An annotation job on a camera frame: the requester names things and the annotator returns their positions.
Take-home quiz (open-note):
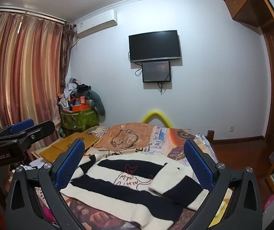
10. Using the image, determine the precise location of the pink object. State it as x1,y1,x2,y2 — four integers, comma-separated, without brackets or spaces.
263,194,274,212

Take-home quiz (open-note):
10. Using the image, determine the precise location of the small wall monitor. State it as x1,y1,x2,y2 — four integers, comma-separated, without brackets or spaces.
141,61,171,83

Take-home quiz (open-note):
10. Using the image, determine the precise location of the striped pink curtain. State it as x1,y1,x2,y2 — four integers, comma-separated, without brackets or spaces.
0,11,74,136

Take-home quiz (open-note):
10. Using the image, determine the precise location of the grey plush toy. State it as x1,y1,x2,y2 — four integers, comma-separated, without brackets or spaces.
86,90,106,117

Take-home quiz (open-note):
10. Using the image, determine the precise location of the orange box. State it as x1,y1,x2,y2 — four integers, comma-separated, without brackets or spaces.
70,104,90,113

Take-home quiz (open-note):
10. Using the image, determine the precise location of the green storage box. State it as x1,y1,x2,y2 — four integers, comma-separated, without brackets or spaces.
60,108,99,132

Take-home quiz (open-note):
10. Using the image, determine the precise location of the printed blanket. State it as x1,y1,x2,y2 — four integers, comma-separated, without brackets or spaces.
35,122,233,230

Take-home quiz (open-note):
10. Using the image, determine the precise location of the yellow wooden lap desk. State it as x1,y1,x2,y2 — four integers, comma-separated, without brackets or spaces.
32,132,101,164

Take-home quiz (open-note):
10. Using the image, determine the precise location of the wooden overhead cabinet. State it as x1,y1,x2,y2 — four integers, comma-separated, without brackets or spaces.
224,0,274,28

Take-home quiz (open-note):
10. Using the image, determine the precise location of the white air conditioner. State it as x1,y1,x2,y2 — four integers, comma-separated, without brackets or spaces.
74,9,118,39

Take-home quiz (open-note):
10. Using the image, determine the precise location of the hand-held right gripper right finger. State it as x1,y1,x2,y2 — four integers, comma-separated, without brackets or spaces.
184,139,263,230

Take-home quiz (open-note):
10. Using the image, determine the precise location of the pile of clothes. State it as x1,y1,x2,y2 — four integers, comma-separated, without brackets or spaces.
57,77,92,108

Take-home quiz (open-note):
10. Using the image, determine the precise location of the large wall television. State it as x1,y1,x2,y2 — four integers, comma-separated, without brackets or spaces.
128,30,182,63

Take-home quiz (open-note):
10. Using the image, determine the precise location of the curtain rail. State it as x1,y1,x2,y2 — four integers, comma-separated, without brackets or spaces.
0,4,77,27

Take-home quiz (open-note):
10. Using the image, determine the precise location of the yellow foam tube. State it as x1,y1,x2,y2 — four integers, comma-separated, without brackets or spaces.
140,110,173,127

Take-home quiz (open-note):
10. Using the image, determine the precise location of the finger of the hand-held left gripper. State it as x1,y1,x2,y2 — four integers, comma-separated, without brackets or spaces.
0,119,35,141
19,121,56,149

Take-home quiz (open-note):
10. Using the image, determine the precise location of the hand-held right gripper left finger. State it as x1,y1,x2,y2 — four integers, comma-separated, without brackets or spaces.
6,139,86,230

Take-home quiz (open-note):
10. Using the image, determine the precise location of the black and white striped sweater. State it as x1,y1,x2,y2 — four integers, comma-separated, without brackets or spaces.
60,152,209,230

